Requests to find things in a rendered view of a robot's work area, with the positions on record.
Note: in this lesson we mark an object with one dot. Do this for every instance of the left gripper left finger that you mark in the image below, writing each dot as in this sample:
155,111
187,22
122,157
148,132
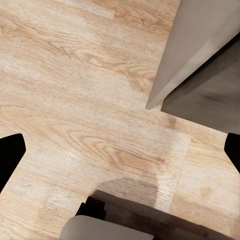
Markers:
12,149

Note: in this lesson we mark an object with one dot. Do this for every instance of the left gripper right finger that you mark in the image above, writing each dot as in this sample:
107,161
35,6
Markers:
232,149

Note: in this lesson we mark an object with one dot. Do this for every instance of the dishwasher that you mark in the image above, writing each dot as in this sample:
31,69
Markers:
210,96

